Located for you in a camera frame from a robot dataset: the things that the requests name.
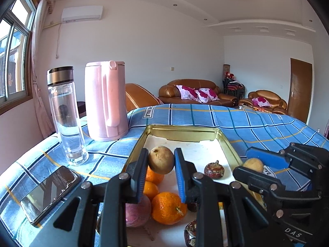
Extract window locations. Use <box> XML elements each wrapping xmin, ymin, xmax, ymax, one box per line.
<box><xmin>0</xmin><ymin>0</ymin><xmax>38</xmax><ymax>111</ymax></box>

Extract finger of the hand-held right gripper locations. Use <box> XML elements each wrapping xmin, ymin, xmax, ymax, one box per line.
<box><xmin>232</xmin><ymin>166</ymin><xmax>324</xmax><ymax>204</ymax></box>
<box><xmin>245</xmin><ymin>142</ymin><xmax>329</xmax><ymax>171</ymax></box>

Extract small yellow round fruit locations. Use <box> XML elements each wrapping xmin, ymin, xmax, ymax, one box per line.
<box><xmin>242</xmin><ymin>157</ymin><xmax>264</xmax><ymax>173</ymax></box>

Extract white wall cable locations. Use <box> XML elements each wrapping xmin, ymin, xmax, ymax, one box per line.
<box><xmin>55</xmin><ymin>22</ymin><xmax>62</xmax><ymax>59</ymax></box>

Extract purple red onion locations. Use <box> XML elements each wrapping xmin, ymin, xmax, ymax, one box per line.
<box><xmin>125</xmin><ymin>194</ymin><xmax>153</xmax><ymax>228</ymax></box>

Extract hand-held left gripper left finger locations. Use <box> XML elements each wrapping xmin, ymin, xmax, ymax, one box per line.
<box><xmin>28</xmin><ymin>148</ymin><xmax>149</xmax><ymax>247</ymax></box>

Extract brown leather sofa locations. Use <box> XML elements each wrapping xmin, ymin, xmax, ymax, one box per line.
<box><xmin>158</xmin><ymin>79</ymin><xmax>238</xmax><ymax>108</ymax></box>

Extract brown leather armchair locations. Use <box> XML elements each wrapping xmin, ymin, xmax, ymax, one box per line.
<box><xmin>242</xmin><ymin>90</ymin><xmax>288</xmax><ymax>115</ymax></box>
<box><xmin>125</xmin><ymin>83</ymin><xmax>163</xmax><ymax>113</ymax></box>

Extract small tan round fruit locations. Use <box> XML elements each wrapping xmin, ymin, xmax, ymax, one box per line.
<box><xmin>148</xmin><ymin>146</ymin><xmax>175</xmax><ymax>175</ymax></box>

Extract pink electric kettle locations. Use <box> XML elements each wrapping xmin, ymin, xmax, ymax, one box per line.
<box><xmin>84</xmin><ymin>60</ymin><xmax>129</xmax><ymax>142</ymax></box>

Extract clear glass water bottle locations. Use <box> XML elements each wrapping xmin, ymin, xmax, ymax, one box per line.
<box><xmin>47</xmin><ymin>66</ymin><xmax>89</xmax><ymax>166</ymax></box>

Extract white air conditioner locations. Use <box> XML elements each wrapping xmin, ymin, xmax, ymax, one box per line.
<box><xmin>61</xmin><ymin>6</ymin><xmax>103</xmax><ymax>22</ymax></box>

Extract dark stacked chairs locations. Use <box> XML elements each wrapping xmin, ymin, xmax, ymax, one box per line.
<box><xmin>222</xmin><ymin>78</ymin><xmax>244</xmax><ymax>99</ymax></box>

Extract pink floral pillow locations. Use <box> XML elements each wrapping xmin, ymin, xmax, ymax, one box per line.
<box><xmin>251</xmin><ymin>97</ymin><xmax>271</xmax><ymax>107</ymax></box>
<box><xmin>176</xmin><ymin>85</ymin><xmax>199</xmax><ymax>100</ymax></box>
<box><xmin>195</xmin><ymin>88</ymin><xmax>220</xmax><ymax>102</ymax></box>

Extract cluttered coffee table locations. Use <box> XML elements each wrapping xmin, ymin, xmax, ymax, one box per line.
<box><xmin>238</xmin><ymin>105</ymin><xmax>270</xmax><ymax>112</ymax></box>

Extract black smartphone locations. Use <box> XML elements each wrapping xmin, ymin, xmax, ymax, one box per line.
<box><xmin>20</xmin><ymin>166</ymin><xmax>82</xmax><ymax>224</ymax></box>

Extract pink curtain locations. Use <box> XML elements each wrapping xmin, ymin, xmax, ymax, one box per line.
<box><xmin>28</xmin><ymin>0</ymin><xmax>61</xmax><ymax>139</ymax></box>

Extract large orange with stem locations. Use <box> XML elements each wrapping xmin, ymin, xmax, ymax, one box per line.
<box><xmin>151</xmin><ymin>192</ymin><xmax>188</xmax><ymax>225</ymax></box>

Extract blue checked tablecloth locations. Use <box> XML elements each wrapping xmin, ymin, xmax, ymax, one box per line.
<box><xmin>0</xmin><ymin>104</ymin><xmax>329</xmax><ymax>247</ymax></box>

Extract small orange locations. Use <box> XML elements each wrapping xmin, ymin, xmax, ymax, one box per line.
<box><xmin>142</xmin><ymin>181</ymin><xmax>160</xmax><ymax>201</ymax></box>
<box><xmin>145</xmin><ymin>166</ymin><xmax>165</xmax><ymax>185</ymax></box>

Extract brown wooden door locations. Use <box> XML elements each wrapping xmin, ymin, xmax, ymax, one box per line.
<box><xmin>287</xmin><ymin>58</ymin><xmax>313</xmax><ymax>124</ymax></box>

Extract gold metal tin tray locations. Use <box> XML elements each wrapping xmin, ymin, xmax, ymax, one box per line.
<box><xmin>95</xmin><ymin>124</ymin><xmax>268</xmax><ymax>247</ymax></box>

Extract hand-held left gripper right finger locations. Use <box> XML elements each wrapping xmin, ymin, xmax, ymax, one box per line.
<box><xmin>174</xmin><ymin>148</ymin><xmax>293</xmax><ymax>247</ymax></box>

